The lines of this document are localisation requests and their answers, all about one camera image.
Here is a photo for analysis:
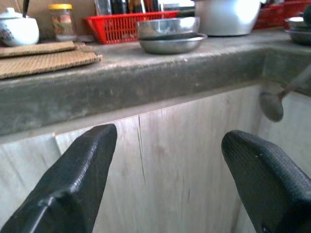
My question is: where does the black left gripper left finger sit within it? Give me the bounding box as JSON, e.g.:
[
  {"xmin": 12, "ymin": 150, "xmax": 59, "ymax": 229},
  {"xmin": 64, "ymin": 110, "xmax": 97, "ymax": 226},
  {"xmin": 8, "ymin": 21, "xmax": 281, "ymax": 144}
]
[{"xmin": 0, "ymin": 123, "xmax": 118, "ymax": 233}]

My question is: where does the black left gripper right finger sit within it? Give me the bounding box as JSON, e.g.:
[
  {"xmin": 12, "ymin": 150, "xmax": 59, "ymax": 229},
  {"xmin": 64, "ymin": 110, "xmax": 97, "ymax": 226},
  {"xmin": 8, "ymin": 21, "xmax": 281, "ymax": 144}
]
[{"xmin": 221, "ymin": 130, "xmax": 311, "ymax": 233}]

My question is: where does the stainless steel spoon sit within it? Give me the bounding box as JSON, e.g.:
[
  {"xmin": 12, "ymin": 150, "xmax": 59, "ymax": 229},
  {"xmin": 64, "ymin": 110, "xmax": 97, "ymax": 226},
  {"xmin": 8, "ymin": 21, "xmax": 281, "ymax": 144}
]
[{"xmin": 259, "ymin": 64, "xmax": 311, "ymax": 123}]

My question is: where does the stainless steel plate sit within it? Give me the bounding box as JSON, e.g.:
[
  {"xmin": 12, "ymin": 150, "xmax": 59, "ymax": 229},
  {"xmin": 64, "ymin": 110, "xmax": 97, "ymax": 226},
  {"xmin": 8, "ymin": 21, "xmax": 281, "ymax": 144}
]
[{"xmin": 138, "ymin": 33, "xmax": 208, "ymax": 55}]

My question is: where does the large stainless steel bowl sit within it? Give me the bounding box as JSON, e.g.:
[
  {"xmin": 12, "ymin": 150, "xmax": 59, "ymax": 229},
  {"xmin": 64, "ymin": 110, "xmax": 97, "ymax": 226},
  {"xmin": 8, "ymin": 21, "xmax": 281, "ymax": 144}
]
[{"xmin": 136, "ymin": 16, "xmax": 200, "ymax": 41}]

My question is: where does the light wood side cabinet front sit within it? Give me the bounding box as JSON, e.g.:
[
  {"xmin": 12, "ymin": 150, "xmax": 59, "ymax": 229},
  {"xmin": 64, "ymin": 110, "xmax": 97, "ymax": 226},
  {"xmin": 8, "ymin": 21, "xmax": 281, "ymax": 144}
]
[{"xmin": 252, "ymin": 91, "xmax": 311, "ymax": 173}]

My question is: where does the large cardboard sheet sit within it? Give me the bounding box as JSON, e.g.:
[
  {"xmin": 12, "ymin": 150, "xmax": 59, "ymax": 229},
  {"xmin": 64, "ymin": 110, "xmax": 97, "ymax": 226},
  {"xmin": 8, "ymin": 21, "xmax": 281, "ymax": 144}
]
[{"xmin": 0, "ymin": 43, "xmax": 103, "ymax": 80}]

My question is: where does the shallow stainless steel dish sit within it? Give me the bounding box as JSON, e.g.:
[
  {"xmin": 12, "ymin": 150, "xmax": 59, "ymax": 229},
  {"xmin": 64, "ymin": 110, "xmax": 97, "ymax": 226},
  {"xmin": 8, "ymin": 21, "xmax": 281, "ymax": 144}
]
[{"xmin": 284, "ymin": 28, "xmax": 311, "ymax": 46}]

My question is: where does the glass jar yellow lid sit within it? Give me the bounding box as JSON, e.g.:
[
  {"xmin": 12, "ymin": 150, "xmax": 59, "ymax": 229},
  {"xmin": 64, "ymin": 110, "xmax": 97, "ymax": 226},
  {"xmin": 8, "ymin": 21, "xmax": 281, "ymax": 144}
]
[{"xmin": 48, "ymin": 3, "xmax": 78, "ymax": 42}]

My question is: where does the white ceramic lidded pot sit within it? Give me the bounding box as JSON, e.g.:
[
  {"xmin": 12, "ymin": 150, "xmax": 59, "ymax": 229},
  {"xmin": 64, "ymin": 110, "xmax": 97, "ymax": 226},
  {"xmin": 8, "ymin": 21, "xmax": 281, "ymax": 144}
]
[{"xmin": 0, "ymin": 7, "xmax": 40, "ymax": 48}]

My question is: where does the small stainless steel bowl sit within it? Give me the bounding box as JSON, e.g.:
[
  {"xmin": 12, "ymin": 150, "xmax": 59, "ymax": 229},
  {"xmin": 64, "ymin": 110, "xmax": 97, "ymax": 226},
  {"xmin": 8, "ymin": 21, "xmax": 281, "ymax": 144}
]
[{"xmin": 284, "ymin": 16, "xmax": 308, "ymax": 31}]

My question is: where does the red plastic bottle basket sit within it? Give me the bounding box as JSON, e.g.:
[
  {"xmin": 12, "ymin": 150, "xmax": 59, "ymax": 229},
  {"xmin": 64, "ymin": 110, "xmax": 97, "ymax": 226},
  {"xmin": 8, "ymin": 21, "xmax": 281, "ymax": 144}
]
[{"xmin": 84, "ymin": 10, "xmax": 180, "ymax": 45}]

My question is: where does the red plastic rack basket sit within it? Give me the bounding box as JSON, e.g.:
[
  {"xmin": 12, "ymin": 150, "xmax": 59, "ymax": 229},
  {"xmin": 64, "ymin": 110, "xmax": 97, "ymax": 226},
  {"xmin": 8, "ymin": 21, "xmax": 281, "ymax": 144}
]
[{"xmin": 252, "ymin": 0, "xmax": 311, "ymax": 31}]

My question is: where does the large aluminium pot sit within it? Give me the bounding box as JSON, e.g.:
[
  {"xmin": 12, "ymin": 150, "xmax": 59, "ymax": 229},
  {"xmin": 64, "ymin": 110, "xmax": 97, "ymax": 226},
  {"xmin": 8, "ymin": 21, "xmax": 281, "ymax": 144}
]
[{"xmin": 194, "ymin": 0, "xmax": 262, "ymax": 37}]

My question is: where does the clear glass bottle black spout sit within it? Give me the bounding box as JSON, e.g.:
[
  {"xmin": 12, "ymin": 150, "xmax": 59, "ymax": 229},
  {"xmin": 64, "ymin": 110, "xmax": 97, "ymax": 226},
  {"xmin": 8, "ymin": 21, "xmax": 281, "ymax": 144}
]
[{"xmin": 94, "ymin": 0, "xmax": 112, "ymax": 16}]

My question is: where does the tall dark bottle yellow cap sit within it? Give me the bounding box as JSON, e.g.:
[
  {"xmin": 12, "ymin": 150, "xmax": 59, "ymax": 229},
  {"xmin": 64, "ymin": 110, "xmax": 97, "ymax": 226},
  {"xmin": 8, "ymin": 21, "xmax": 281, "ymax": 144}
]
[{"xmin": 110, "ymin": 0, "xmax": 128, "ymax": 15}]

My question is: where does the short dark bottle red label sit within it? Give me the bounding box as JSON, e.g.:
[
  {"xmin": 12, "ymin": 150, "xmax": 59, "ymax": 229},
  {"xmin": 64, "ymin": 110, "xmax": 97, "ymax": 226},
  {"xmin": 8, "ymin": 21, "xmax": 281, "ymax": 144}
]
[{"xmin": 128, "ymin": 0, "xmax": 146, "ymax": 14}]

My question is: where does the tall brown bottle red cap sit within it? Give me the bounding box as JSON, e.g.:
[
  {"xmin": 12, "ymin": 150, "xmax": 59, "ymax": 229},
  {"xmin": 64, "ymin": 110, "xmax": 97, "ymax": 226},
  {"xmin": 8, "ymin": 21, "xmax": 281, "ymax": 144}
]
[{"xmin": 145, "ymin": 0, "xmax": 161, "ymax": 13}]

